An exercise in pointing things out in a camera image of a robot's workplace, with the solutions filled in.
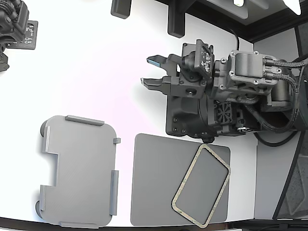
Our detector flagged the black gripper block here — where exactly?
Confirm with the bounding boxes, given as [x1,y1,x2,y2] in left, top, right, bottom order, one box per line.
[141,53,210,99]

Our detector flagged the tan rectangular adhesive frame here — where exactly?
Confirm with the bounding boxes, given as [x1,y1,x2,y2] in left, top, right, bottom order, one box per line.
[170,143,231,229]

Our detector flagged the grey 3D-printed holder tray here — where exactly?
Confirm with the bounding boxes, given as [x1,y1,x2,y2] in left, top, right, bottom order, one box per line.
[35,115,122,229]

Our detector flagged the dark grey rubber mat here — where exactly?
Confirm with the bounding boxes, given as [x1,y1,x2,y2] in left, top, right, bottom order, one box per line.
[129,133,231,227]

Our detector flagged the black plate with labels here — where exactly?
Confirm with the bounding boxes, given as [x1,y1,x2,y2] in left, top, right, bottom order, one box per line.
[4,20,39,51]

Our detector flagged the black metal strut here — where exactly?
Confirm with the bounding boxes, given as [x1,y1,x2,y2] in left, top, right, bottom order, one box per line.
[273,131,304,220]

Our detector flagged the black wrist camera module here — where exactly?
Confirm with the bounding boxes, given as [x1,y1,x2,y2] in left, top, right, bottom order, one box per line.
[180,39,215,81]

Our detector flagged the black post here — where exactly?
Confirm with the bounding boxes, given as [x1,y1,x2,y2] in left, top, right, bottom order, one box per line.
[167,0,186,39]

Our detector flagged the dark grey post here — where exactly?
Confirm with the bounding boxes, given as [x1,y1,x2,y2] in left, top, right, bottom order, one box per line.
[110,0,132,19]

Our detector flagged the thin black cable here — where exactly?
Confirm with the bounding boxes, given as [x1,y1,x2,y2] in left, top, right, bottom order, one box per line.
[228,28,241,51]

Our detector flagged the black table border frame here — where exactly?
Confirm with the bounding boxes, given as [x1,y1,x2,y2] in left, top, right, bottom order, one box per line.
[154,0,308,45]

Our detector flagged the straight braided cable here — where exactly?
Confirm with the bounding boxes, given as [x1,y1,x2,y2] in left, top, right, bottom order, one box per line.
[264,56,308,71]

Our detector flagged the black looping cable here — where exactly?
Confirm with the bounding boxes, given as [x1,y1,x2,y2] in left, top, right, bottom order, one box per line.
[251,131,301,148]

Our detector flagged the curved braided cable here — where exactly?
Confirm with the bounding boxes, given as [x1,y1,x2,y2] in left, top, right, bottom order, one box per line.
[245,71,301,133]

